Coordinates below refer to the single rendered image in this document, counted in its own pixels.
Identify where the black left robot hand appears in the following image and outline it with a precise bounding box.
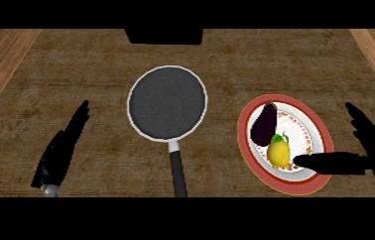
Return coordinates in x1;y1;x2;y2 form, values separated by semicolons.
29;99;91;189

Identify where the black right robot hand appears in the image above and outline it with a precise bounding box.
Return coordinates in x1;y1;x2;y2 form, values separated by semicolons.
291;101;375;177

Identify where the red rimmed white plate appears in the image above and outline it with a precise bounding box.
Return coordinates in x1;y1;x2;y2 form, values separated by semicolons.
236;93;335;196

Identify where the yellow lemon with leaf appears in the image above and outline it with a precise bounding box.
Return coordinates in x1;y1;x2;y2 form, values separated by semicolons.
267;130;292;170

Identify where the dark grey frying pan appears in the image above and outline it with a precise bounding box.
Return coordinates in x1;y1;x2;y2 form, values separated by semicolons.
125;64;209;198

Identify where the dark purple eggplant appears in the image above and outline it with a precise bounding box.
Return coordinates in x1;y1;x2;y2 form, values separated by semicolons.
249;100;280;148

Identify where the black box appliance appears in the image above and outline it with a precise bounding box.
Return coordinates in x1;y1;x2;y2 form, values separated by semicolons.
122;29;204;47

